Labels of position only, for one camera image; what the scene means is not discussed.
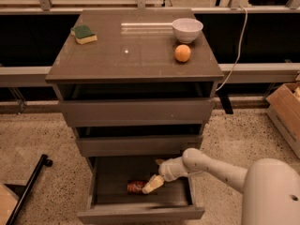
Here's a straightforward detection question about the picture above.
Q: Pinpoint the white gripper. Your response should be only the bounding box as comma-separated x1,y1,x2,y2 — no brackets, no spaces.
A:
142,157,188,194

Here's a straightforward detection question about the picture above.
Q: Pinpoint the red coke can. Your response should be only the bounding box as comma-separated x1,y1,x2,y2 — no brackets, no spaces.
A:
127,180,146,194

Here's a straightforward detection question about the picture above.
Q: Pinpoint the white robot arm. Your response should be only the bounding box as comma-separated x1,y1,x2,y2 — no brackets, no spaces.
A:
142,148,300,225

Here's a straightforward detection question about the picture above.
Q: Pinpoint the grey middle drawer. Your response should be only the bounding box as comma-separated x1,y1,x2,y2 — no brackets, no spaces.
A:
76,135,203,157

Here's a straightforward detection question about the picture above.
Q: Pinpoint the grey drawer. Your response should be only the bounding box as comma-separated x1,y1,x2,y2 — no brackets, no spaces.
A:
76,135,203,157
78,156,204,225
59,98,213,127

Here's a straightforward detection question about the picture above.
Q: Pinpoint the grey bottom drawer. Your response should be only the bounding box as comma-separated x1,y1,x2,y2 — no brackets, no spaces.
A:
78,156,204,225

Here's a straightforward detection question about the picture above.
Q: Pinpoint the grey drawer cabinet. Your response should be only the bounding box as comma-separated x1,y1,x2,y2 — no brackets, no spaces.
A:
45,8,225,161

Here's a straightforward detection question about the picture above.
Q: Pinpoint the grey top drawer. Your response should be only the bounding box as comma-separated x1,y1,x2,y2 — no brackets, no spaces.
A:
59,98,213,127

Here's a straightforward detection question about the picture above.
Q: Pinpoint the black metal leg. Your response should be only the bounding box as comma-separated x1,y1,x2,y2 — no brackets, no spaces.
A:
6,154,53,225

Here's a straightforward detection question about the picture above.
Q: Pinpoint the orange fruit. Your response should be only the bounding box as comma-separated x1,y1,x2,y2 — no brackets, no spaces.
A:
174,44,191,63

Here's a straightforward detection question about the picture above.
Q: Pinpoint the cardboard box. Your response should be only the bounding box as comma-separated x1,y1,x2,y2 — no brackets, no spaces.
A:
266,82,300,158

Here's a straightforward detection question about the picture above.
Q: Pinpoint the white bowl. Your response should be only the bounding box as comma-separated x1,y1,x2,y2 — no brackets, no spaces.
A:
172,18,203,44

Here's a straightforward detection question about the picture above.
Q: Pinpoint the green yellow sponge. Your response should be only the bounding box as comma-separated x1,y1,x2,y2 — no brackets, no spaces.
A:
71,25,98,45

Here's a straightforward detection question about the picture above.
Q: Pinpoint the white cable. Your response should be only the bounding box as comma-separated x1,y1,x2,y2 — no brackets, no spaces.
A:
215,6,248,92

